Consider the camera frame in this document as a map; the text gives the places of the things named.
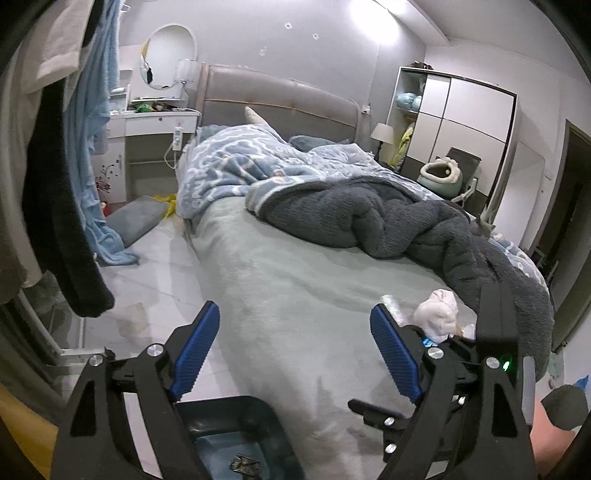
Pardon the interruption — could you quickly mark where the white tissue wad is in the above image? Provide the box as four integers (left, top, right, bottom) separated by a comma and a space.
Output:
412, 289, 459, 343

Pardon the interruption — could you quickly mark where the dark teal trash bin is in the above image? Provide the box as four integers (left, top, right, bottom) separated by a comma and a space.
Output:
176, 396, 305, 479

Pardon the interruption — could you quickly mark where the white clothes rack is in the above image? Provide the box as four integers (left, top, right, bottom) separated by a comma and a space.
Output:
16, 286, 108, 371

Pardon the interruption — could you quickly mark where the dark grey fleece blanket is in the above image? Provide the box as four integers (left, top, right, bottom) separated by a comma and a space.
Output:
245, 177, 554, 378

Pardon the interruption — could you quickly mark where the grey floor cushion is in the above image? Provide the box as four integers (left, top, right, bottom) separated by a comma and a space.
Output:
106, 196, 168, 247

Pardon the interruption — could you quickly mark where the grey cat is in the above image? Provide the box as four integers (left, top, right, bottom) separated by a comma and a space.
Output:
470, 217, 495, 239

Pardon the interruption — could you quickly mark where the green cat bed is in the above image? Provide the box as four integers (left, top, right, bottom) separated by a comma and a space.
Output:
417, 157, 463, 200

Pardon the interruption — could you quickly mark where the blue white patterned duvet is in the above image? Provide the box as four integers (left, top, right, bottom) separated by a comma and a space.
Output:
176, 124, 438, 220

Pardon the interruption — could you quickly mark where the black hanging garment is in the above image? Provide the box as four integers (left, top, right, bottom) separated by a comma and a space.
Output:
22, 80, 114, 318

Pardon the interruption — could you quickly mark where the bedside lamp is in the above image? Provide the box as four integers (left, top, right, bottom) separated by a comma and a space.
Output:
370, 123, 394, 161

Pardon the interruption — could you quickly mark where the white wardrobe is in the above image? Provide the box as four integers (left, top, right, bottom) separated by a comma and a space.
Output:
388, 67, 519, 215

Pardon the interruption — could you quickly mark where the white dressing table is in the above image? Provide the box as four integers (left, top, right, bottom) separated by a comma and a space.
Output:
91, 69, 199, 205

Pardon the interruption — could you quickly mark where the grey padded headboard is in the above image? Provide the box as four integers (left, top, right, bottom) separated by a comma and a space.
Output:
195, 64, 368, 142

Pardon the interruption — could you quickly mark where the light blue hanging towel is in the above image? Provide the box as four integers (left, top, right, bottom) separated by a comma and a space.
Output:
63, 0, 138, 266

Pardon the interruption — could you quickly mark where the white hanging garment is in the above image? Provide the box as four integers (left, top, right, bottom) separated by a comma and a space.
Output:
1, 1, 94, 304

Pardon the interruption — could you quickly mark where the round wall mirror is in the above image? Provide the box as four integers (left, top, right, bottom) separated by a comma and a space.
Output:
139, 24, 197, 90

